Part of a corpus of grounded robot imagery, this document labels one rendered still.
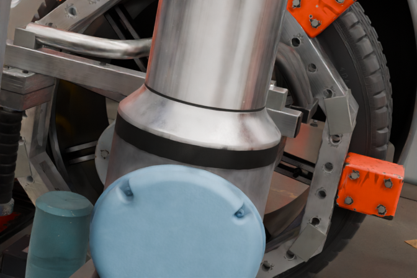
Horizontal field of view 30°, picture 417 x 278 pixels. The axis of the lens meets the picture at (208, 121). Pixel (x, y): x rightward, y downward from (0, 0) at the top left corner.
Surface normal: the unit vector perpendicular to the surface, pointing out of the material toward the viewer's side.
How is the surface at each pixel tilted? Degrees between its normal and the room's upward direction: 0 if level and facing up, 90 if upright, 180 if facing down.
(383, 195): 90
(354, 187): 90
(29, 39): 90
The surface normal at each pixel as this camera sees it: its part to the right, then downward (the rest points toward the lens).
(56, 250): 0.07, 0.23
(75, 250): 0.67, 0.27
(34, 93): 0.95, 0.24
